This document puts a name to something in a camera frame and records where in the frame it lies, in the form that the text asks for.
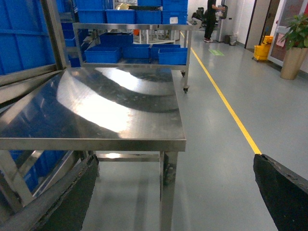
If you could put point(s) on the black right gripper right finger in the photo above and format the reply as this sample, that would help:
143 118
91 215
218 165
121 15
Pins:
284 193

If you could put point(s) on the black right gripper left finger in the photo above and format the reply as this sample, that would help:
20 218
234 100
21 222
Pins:
63 206

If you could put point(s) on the steel shelf rack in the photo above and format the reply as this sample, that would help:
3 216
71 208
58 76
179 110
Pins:
29 83

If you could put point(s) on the small steel table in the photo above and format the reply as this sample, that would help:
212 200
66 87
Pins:
101 109

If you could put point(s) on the yellow mop bucket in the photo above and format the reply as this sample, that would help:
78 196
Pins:
261 51

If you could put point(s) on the potted plant in tan planter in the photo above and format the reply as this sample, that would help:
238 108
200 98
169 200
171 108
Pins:
296 41

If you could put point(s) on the grey trash can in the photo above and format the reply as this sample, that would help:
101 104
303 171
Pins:
233 40

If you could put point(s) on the steel wheeled cart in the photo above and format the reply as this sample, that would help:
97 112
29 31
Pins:
188 28

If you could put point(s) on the person in black clothes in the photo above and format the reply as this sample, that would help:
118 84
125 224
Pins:
211 19

